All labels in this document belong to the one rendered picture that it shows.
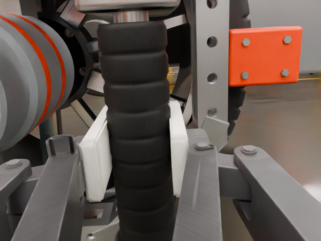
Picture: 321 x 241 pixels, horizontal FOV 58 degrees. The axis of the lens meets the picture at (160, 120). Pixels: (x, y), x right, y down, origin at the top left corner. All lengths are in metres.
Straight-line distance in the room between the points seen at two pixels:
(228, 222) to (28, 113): 1.29
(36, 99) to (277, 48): 0.28
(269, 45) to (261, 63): 0.02
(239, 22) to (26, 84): 0.31
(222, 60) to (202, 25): 0.05
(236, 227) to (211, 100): 1.13
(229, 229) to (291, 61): 1.13
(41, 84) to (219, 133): 0.22
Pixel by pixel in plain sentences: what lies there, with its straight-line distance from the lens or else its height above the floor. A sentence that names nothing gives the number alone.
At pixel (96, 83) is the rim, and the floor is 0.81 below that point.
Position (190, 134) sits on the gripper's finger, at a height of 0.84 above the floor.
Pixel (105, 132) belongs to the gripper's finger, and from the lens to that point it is 0.16.
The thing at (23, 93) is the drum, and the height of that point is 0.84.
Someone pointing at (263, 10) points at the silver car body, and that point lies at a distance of 0.89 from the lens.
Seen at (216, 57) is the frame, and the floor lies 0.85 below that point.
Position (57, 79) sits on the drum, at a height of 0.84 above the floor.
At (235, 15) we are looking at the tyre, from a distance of 0.46.
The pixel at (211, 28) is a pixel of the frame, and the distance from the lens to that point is 0.37.
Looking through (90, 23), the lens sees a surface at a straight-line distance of 0.92.
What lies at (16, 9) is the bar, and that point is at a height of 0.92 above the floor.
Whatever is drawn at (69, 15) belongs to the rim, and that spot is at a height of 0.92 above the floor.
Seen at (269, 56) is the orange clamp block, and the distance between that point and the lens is 0.39.
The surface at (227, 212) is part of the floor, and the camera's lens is 1.55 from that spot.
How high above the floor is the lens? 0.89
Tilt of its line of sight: 18 degrees down
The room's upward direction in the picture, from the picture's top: 3 degrees counter-clockwise
